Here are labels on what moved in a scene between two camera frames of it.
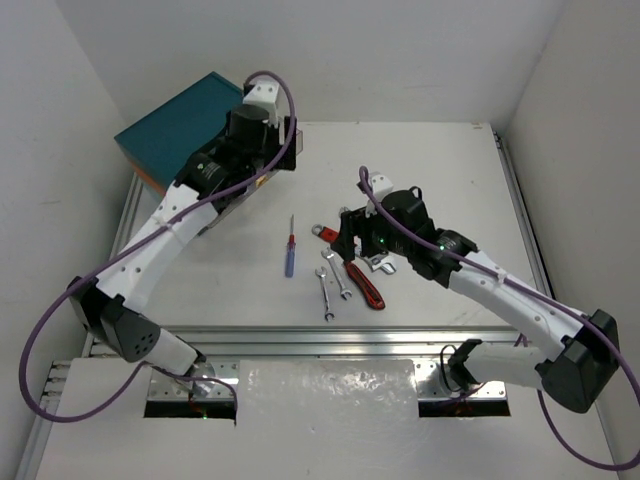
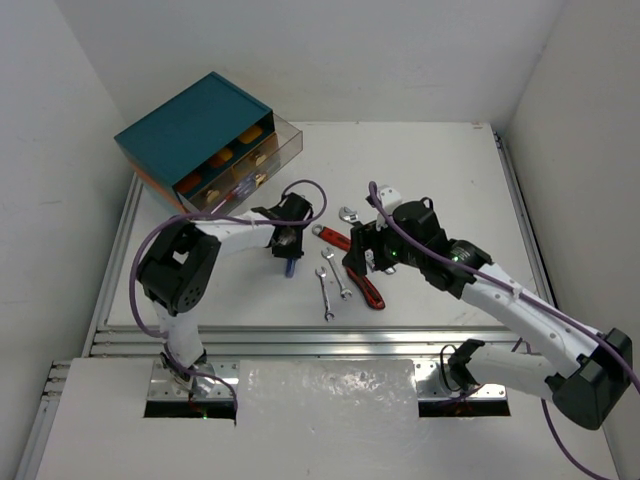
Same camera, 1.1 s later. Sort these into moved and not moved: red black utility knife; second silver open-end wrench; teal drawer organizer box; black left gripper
Moved: black left gripper
Not moved: teal drawer organizer box; red black utility knife; second silver open-end wrench
